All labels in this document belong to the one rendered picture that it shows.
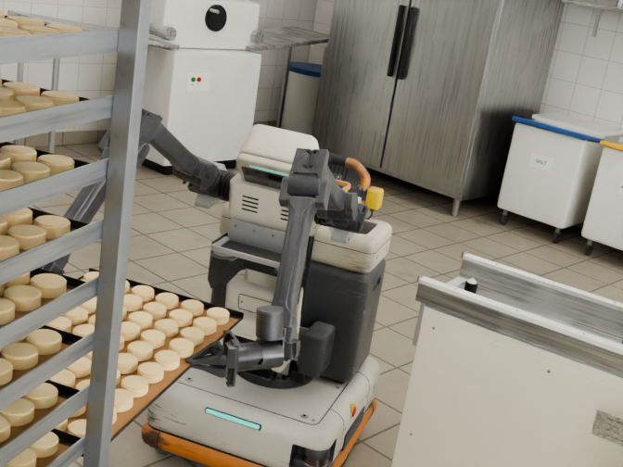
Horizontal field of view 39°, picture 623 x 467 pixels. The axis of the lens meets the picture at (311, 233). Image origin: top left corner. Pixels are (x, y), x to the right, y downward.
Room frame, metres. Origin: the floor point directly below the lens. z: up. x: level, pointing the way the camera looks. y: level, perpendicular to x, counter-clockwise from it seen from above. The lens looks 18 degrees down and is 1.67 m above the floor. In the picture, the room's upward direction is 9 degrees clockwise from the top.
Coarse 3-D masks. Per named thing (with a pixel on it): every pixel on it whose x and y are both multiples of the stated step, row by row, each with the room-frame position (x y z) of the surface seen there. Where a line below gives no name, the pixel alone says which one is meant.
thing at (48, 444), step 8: (40, 440) 1.19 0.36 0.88; (48, 440) 1.19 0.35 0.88; (56, 440) 1.19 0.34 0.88; (32, 448) 1.17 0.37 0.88; (40, 448) 1.17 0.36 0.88; (48, 448) 1.18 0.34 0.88; (56, 448) 1.19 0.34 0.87; (64, 448) 1.20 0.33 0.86; (24, 456) 1.14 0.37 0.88; (32, 456) 1.14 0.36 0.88; (40, 456) 1.17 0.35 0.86; (48, 456) 1.18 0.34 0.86; (56, 456) 1.18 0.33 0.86; (8, 464) 1.12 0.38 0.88; (16, 464) 1.12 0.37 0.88; (24, 464) 1.12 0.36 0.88; (32, 464) 1.13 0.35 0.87; (40, 464) 1.15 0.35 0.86
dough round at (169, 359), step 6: (156, 354) 1.58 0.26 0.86; (162, 354) 1.58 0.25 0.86; (168, 354) 1.59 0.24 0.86; (174, 354) 1.59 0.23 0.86; (156, 360) 1.56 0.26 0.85; (162, 360) 1.56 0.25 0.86; (168, 360) 1.56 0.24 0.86; (174, 360) 1.57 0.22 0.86; (162, 366) 1.56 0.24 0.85; (168, 366) 1.56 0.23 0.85; (174, 366) 1.56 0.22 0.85
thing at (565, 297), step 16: (464, 256) 2.39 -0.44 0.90; (464, 272) 2.39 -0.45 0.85; (480, 272) 2.36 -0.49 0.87; (496, 272) 2.34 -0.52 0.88; (512, 272) 2.32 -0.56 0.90; (512, 288) 2.32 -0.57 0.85; (528, 288) 2.29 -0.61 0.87; (544, 288) 2.27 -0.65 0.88; (560, 288) 2.25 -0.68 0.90; (576, 288) 2.26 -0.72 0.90; (560, 304) 2.25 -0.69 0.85; (576, 304) 2.23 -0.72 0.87; (592, 304) 2.21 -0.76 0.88; (608, 304) 2.19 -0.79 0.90; (608, 320) 2.18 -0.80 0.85
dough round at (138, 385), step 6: (126, 378) 1.48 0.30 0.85; (132, 378) 1.48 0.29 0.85; (138, 378) 1.48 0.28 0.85; (144, 378) 1.49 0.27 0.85; (126, 384) 1.46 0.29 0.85; (132, 384) 1.46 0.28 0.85; (138, 384) 1.46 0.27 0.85; (144, 384) 1.47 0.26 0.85; (132, 390) 1.45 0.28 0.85; (138, 390) 1.45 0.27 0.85; (144, 390) 1.46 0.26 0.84; (138, 396) 1.45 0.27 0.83
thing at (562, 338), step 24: (432, 288) 2.12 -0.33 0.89; (456, 288) 2.11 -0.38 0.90; (456, 312) 2.08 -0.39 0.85; (480, 312) 2.05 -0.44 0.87; (504, 312) 2.02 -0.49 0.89; (528, 312) 2.02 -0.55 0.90; (528, 336) 1.99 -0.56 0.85; (552, 336) 1.96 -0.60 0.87; (576, 336) 1.94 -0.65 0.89; (600, 360) 1.90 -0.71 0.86
